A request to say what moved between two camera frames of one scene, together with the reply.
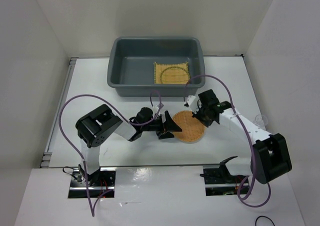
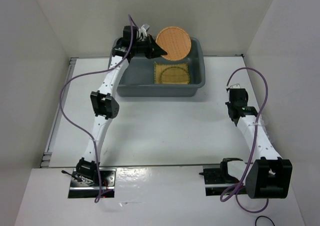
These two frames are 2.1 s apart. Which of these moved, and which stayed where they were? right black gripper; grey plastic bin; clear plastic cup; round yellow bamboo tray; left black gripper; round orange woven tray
Moved: round orange woven tray; right black gripper; left black gripper
Stayed: grey plastic bin; round yellow bamboo tray; clear plastic cup
